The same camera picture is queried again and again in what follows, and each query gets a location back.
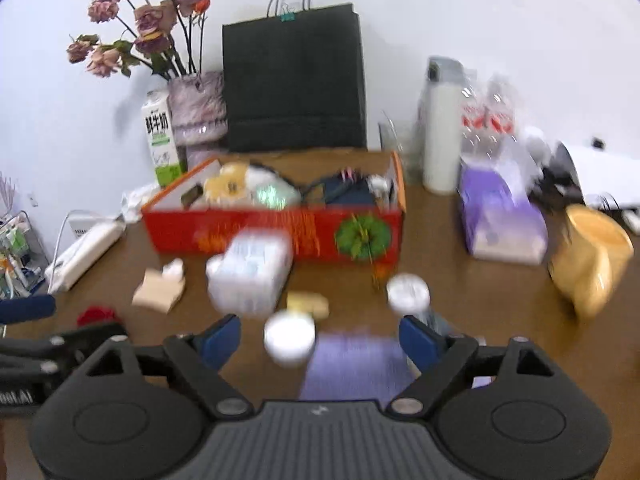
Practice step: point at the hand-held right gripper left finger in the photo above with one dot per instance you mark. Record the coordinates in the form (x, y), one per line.
(220, 342)

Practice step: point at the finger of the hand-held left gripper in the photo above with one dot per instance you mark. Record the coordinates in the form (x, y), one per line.
(75, 342)
(27, 308)

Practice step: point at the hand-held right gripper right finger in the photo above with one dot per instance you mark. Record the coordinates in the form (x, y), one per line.
(420, 342)

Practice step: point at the red artificial rose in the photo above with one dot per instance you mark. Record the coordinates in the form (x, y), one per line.
(97, 316)

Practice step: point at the white bottle cap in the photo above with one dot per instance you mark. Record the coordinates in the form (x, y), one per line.
(407, 292)

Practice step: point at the purple woven cloth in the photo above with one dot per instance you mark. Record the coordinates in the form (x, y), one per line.
(355, 365)

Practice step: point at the white round jar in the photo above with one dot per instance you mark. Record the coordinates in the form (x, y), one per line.
(290, 337)

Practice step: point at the white printed packet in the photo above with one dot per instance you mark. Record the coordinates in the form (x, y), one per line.
(250, 275)

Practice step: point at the beige paper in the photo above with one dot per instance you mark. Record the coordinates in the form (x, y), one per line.
(157, 287)

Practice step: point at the pale yellow packet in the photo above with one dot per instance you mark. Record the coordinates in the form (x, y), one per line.
(307, 305)

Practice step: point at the red cardboard box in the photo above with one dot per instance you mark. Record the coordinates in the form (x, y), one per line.
(310, 232)

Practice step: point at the iridescent plastic bag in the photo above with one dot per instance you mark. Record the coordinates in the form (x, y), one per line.
(272, 196)

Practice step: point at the yellow white plush toy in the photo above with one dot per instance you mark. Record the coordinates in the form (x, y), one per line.
(232, 182)

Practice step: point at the navy zip pouch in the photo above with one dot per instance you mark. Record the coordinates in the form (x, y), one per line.
(350, 192)

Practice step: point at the black pink razor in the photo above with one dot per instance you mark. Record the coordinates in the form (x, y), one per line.
(349, 174)

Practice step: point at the brown wooden desktop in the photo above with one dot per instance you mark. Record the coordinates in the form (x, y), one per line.
(475, 310)

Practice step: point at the white power strip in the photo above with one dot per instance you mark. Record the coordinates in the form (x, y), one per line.
(82, 255)

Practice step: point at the orange wrapper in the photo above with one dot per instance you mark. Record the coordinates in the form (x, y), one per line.
(380, 275)

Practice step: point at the purple tissue pack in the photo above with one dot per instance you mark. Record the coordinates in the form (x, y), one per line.
(500, 220)

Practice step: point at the crumpled white tissue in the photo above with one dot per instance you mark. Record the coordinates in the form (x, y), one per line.
(140, 202)

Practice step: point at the yellow mug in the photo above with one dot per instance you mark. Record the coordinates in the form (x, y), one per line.
(590, 265)

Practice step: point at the clear drinking glass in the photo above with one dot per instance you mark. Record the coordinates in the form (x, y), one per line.
(400, 150)

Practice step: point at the white green milk carton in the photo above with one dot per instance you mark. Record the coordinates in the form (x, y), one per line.
(161, 145)

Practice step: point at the black adapter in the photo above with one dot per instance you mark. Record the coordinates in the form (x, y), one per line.
(555, 182)

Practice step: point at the white thermos bottle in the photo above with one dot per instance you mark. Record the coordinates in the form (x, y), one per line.
(442, 130)

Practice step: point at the purple textured vase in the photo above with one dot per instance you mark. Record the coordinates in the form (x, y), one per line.
(197, 110)

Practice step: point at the black paper bag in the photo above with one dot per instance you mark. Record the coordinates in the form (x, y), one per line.
(295, 80)

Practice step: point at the dried pink flowers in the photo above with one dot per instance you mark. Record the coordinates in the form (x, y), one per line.
(150, 20)

